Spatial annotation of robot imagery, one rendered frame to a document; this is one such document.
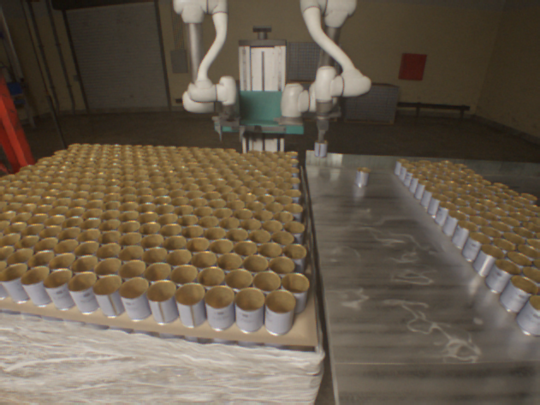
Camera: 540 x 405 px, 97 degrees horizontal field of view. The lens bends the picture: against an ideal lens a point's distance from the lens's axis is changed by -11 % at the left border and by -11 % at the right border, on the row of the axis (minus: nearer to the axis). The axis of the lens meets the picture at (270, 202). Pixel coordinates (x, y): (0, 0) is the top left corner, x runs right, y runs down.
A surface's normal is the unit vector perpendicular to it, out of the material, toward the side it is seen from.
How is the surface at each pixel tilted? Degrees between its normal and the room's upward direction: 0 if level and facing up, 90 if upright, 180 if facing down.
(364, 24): 90
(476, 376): 0
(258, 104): 90
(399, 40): 90
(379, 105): 91
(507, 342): 0
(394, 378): 0
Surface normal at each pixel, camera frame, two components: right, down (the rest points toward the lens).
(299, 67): -0.08, 0.51
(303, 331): 0.04, -0.87
